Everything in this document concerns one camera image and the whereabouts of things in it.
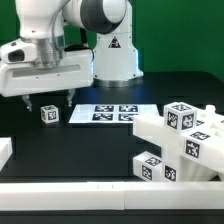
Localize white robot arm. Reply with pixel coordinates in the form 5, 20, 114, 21
0, 0, 143, 107

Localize white tag base sheet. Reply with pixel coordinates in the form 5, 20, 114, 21
69, 104, 159, 124

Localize white chair back frame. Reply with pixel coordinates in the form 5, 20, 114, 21
133, 105, 224, 174

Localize white chair seat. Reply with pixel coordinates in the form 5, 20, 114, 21
159, 102, 224, 182

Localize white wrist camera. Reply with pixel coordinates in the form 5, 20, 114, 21
0, 39, 37, 64

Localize white left wall block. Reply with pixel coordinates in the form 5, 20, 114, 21
0, 137, 13, 171

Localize black cables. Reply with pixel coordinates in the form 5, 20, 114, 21
49, 0, 96, 64

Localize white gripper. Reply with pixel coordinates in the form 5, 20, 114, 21
0, 49, 93, 112

